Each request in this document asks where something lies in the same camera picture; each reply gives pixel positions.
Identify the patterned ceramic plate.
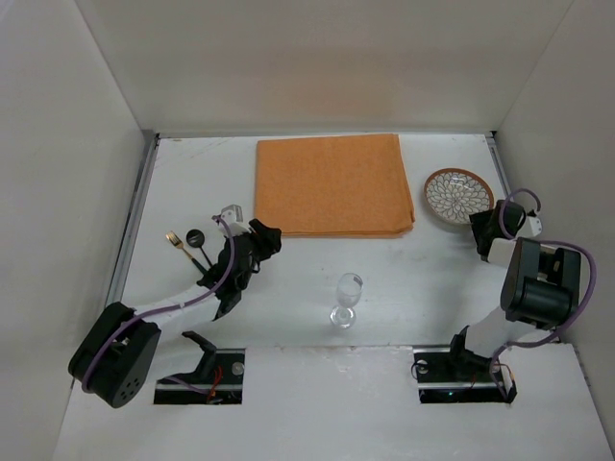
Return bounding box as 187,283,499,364
424,168,495,225

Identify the black spoon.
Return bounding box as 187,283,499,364
185,229,212,267

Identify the gold fork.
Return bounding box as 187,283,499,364
165,231,205,274

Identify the orange cloth placemat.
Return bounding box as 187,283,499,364
255,133,415,238

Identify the clear wine glass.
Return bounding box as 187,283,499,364
330,273,364,329

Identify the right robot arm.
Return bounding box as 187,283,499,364
448,200,581,375

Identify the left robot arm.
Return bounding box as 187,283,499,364
68,215,282,408

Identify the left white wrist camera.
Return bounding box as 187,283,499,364
212,205,249,236

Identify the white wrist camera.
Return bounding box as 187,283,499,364
519,210,543,238
212,205,249,236

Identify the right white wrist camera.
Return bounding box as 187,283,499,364
519,210,543,238

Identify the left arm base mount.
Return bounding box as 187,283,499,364
153,330,246,405

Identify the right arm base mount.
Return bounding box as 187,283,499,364
410,329,518,404

